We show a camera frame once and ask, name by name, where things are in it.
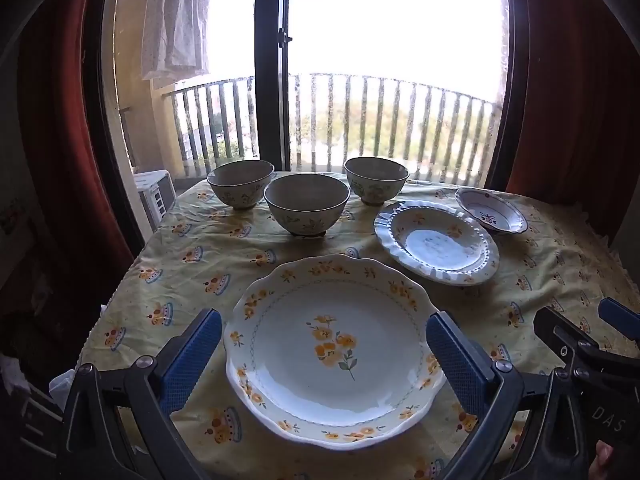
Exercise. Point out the person's right hand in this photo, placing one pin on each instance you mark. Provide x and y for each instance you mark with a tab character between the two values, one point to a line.
603	459

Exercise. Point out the yellow printed tablecloth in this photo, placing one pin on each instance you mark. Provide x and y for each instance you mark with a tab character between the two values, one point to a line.
200	260

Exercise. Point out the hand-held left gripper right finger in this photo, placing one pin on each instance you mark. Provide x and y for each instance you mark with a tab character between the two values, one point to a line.
460	360

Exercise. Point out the large yellow floral plate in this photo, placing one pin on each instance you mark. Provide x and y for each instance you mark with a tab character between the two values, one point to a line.
300	360

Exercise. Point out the white ruffled plate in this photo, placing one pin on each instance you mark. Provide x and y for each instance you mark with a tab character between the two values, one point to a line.
440	245

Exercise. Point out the dark window frame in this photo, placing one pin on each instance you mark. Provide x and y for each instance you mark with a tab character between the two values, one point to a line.
270	85

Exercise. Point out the small red-rimmed dish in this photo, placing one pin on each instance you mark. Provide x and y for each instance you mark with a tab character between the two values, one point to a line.
492	210

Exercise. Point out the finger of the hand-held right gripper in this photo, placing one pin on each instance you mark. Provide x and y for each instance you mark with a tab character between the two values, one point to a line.
622	317
562	340

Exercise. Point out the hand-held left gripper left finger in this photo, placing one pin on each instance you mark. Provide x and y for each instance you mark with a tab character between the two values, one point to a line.
192	355

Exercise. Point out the floral ceramic bowl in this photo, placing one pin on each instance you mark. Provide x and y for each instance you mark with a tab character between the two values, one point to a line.
306	207
240	185
376	180

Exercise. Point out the white hanging cloth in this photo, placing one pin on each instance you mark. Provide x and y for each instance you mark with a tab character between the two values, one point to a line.
175	20

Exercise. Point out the balcony railing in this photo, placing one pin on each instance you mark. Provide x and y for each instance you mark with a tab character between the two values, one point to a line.
375	80

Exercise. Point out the white appliance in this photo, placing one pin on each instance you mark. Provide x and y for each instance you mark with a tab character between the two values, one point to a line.
155	195

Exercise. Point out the red curtain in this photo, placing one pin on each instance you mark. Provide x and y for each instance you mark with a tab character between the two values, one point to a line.
575	85
60	135

